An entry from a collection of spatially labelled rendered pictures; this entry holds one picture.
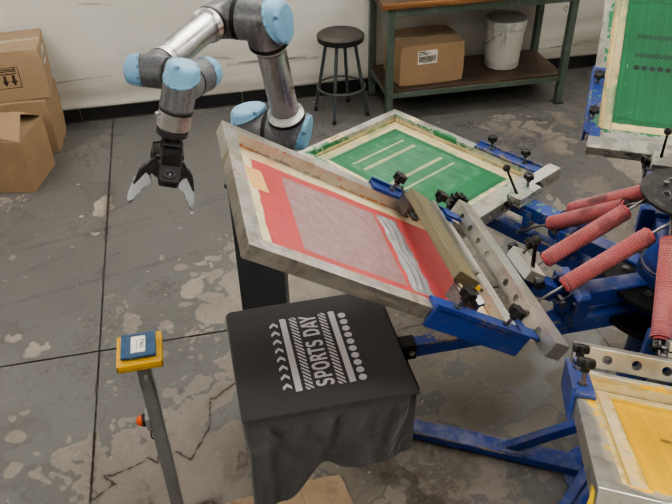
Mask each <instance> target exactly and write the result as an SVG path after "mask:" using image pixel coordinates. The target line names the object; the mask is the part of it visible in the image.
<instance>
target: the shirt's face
mask: <svg viewBox="0 0 672 504"><path fill-rule="evenodd" d="M343 309H344V310H345V312H346V315H347V318H348V321H349V324H350V326H351V329H352V332H353V335H354V338H355V340H356V343H357V346H358V349H359V352H360V354H361V357H362V360H363V363H364V366H365V368H366V371H367V374H368V377H369V379H365V380H359V381H354V382H348V383H342V384H337V385H331V386H325V387H320V388H314V389H309V390H303V391H297V392H292V393H286V394H283V391H282V386H281V382H280V377H279V373H278V368H277V364H276V359H275V355H274V350H273V345H272V341H271V336H270V332H269V327H268V323H267V322H268V321H274V320H280V319H286V318H293V317H299V316H305V315H311V314H318V313H324V312H330V311H336V310H343ZM228 322H229V329H230V335H231V342H232V348H233V355H234V361H235V368H236V374H237V381H238V387H239V394H240V400H241V407H242V413H243V418H244V419H245V420H252V419H257V418H263V417H268V416H274V415H279V414H285V413H290V412H296V411H301V410H306V409H312V408H317V407H323V406H328V405H334V404H339V403H345V402H350V401H356V400H361V399H367V398H372V397H378V396H383V395H389V394H394V393H400V392H405V391H411V390H416V389H419V390H420V388H419V386H418V383H417V381H416V379H415V376H414V374H413V372H412V369H411V367H410V365H409V362H408V360H407V358H406V355H405V353H404V351H403V348H402V346H401V344H400V341H399V339H398V337H397V334H396V332H395V330H394V327H393V325H392V323H391V320H390V318H389V316H388V313H387V311H386V309H385V306H383V305H380V304H377V303H374V302H371V301H368V300H365V299H362V298H359V297H356V296H353V295H350V294H346V295H339V296H333V297H327V298H320V299H314V300H308V301H301V302H295V303H288V304H282V305H276V306H269V307H263V308H257V309H250V310H244V311H237V312H231V313H229V314H228Z"/></svg>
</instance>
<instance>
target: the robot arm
mask: <svg viewBox="0 0 672 504"><path fill-rule="evenodd" d="M293 24H294V17H293V13H292V10H291V8H290V6H289V4H288V3H287V2H286V1H284V0H213V1H210V2H208V3H206V4H205V5H203V6H201V7H200V8H198V9H197V10H196V11H195V12H194V13H193V14H192V17H191V20H189V21H188V22H187V23H185V24H184V25H183V26H181V27H180V28H179V29H178V30H176V31H175V32H174V33H172V34H171V35H170V36H168V37H167V38H166V39H164V40H163V41H162V42H160V43H159V44H158V45H157V46H155V47H154V48H153V49H151V50H150V51H149V52H147V53H146V54H141V53H138V54H135V53H132V54H129V55H128V56H127V57H126V59H125V61H124V65H123V72H124V77H125V80H126V81H127V82H128V83H129V84H130V85H133V86H139V87H142V88H144V87H147V88H156V89H161V95H160V102H159V111H155V115H156V116H157V127H156V132H157V134H158V135H159V136H161V140H160V141H154V140H153V142H152V148H151V155H150V160H149V161H148V162H146V163H144V164H142V165H141V166H140V168H139V169H138V171H137V174H136V176H135V177H134V179H133V182H132V184H131V186H130V188H129V191H128V195H127V202H128V203H129V202H131V201H132V200H134V198H135V197H136V195H137V194H139V193H140V192H141V190H142V189H143V188H144V187H146V186H148V185H150V184H151V176H150V175H151V173H152V174H153V175H154V176H156V177H157V179H158V185H159V186H164V187H171V188H177V187H179V189H180V190H181V191H182V192H183V193H184V195H185V199H186V200H187V201H188V206H189V208H190V209H191V210H193V209H194V205H195V194H194V181H193V175H192V173H191V171H190V169H188V168H187V167H186V164H185V162H184V149H183V142H182V141H181V140H185V139H187V137H188V133H189V131H190V128H191V123H192V118H193V111H194V105H195V100H196V98H198V97H200V96H202V95H203V94H205V93H207V92H209V91H212V90H213V89H214V88H215V87H216V86H217V85H219V83H220V82H221V80H222V76H223V72H222V68H221V66H220V64H219V63H218V62H217V61H216V60H215V59H214V58H212V57H209V56H204V57H198V58H197V59H192V58H193V57H194V56H195V55H197V54H198V53H199V52H200V51H201V50H202V49H204V48H205V47H206V46H207V45H208V44H211V43H216V42H218V41H219V40H221V39H234V40H242V41H247V42H248V46H249V49H250V51H251V52H252V53H253V54H255V55H257V59H258V63H259V67H260V71H261V75H262V79H263V83H264V87H265V90H266V94H267V98H268V102H269V106H270V109H269V110H267V107H266V105H265V103H263V102H260V101H250V102H245V103H242V104H239V105H237V106H236V107H234V108H233V109H232V111H231V114H230V116H231V122H230V124H232V125H235V126H237V127H239V128H242V129H244V130H246V131H249V132H251V133H254V134H256V135H258V136H261V137H263V138H265V139H268V140H270V141H272V142H275V143H277V144H279V145H282V146H284V147H286V148H289V149H292V150H304V149H306V147H307V146H308V144H309V141H310V138H311V134H312V129H313V117H312V115H309V114H305V113H304V109H303V107H302V105H301V104H300V103H298V102H297V98H296V94H295V89H294V84H293V80H292V75H291V70H290V65H289V61H288V56H287V51H286V48H287V47H288V45H289V43H290V41H291V40H292V38H293V34H294V25H293ZM155 143H160V144H155ZM180 177H181V178H180Z"/></svg>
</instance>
